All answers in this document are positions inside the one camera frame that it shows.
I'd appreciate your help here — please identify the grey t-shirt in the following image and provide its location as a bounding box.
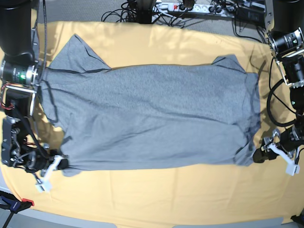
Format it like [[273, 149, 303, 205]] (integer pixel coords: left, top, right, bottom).
[[40, 35, 260, 177]]

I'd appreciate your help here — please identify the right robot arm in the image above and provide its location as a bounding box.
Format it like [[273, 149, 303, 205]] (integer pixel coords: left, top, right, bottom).
[[0, 0, 68, 191]]

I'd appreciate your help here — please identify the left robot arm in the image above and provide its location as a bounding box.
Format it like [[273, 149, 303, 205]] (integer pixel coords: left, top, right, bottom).
[[253, 0, 304, 165]]

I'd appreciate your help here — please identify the black clamp right corner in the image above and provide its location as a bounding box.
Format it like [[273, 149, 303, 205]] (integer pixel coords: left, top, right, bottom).
[[291, 209, 304, 226]]

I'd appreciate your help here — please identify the blue black bar clamp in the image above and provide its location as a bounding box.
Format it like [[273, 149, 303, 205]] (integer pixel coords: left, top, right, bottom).
[[0, 191, 35, 228]]

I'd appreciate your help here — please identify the white power strip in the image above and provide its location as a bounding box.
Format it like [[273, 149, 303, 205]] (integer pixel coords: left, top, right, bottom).
[[154, 0, 235, 18]]

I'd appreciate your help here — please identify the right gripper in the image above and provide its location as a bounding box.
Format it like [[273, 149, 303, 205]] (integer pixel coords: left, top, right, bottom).
[[36, 155, 69, 184]]

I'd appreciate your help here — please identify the black centre post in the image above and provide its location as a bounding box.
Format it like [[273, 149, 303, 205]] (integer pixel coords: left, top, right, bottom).
[[136, 0, 155, 24]]

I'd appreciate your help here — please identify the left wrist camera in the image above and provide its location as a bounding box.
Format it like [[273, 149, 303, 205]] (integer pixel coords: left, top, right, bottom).
[[285, 163, 300, 176]]

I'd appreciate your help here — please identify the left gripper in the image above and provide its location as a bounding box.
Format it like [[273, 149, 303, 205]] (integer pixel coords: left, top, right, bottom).
[[253, 129, 299, 164]]

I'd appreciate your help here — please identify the black power adapter brick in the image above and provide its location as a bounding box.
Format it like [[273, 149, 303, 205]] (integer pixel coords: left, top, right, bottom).
[[236, 7, 265, 26]]

